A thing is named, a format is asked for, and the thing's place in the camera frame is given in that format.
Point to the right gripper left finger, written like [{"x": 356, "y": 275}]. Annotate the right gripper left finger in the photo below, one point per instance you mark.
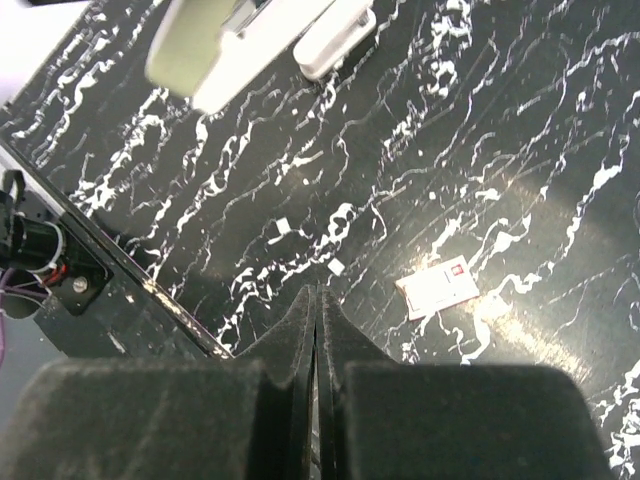
[{"x": 245, "y": 418}]

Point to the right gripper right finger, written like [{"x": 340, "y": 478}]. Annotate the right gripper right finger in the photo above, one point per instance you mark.
[{"x": 381, "y": 419}]

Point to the white red staple box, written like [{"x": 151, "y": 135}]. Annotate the white red staple box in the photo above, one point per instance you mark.
[{"x": 438, "y": 287}]

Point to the small staple strip piece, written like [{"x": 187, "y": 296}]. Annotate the small staple strip piece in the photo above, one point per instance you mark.
[{"x": 283, "y": 226}]

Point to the grey beige stapler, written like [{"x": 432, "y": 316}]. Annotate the grey beige stapler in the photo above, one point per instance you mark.
[{"x": 209, "y": 51}]

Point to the white stapler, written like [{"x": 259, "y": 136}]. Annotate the white stapler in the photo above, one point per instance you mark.
[{"x": 332, "y": 36}]

